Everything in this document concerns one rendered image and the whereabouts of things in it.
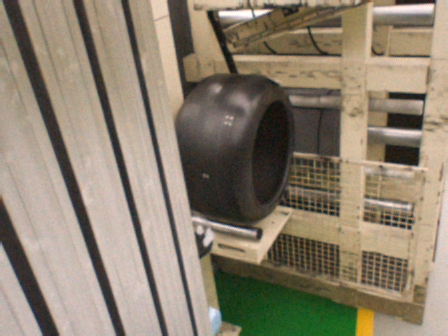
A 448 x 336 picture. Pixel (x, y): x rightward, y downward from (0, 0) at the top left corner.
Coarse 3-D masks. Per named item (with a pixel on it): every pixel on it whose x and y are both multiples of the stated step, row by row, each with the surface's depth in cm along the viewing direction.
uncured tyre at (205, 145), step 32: (192, 96) 155; (224, 96) 149; (256, 96) 149; (288, 96) 172; (192, 128) 149; (224, 128) 144; (256, 128) 148; (288, 128) 179; (192, 160) 149; (224, 160) 144; (256, 160) 196; (288, 160) 183; (192, 192) 155; (224, 192) 148; (256, 192) 190
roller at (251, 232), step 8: (192, 216) 180; (200, 224) 178; (208, 224) 176; (216, 224) 175; (224, 224) 173; (232, 224) 172; (224, 232) 175; (232, 232) 172; (240, 232) 170; (248, 232) 168; (256, 232) 167
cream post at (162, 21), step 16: (160, 0) 156; (160, 16) 157; (160, 32) 159; (160, 48) 160; (176, 64) 170; (176, 80) 171; (176, 96) 173; (176, 112) 174; (208, 256) 215; (208, 272) 217; (208, 288) 219; (208, 304) 222
